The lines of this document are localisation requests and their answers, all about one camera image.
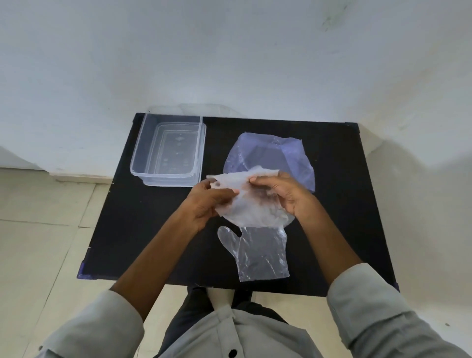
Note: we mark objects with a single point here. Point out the person's right hand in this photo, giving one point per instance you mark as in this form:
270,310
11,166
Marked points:
293,195

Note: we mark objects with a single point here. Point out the person's left hand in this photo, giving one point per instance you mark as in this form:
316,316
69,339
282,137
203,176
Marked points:
201,204

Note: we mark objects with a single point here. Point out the person's right thumb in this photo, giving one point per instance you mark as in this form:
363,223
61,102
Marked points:
263,180

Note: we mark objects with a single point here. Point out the person's left thumb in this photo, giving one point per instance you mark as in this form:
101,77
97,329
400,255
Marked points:
226,192

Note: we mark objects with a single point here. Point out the clear plastic glove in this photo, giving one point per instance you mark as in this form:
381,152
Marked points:
263,254
250,206

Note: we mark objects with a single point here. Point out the person's right forearm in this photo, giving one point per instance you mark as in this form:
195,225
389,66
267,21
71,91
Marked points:
328,239

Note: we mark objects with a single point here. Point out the person's left forearm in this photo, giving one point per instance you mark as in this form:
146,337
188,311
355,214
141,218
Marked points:
155,260

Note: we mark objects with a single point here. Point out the blue plastic bag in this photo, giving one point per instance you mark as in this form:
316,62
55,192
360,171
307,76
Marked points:
271,155

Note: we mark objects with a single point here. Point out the clear plastic container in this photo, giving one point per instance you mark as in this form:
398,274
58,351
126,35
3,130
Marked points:
166,155

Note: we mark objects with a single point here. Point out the flat clear plastic glove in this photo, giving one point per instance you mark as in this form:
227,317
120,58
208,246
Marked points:
263,254

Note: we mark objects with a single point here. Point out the black table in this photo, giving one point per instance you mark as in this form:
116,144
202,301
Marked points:
147,221

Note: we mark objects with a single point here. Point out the black trousers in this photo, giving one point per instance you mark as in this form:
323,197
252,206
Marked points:
188,321

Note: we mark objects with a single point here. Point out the grey button shirt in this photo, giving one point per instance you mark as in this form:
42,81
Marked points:
379,324

